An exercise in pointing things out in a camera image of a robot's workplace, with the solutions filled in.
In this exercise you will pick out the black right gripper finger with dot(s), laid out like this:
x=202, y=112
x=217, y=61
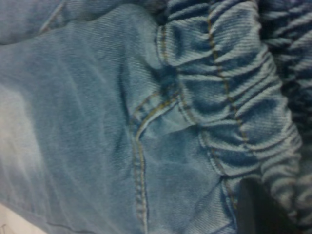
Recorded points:
x=256, y=214

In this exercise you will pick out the blue denim jeans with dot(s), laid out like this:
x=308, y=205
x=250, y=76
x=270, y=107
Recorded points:
x=85, y=109

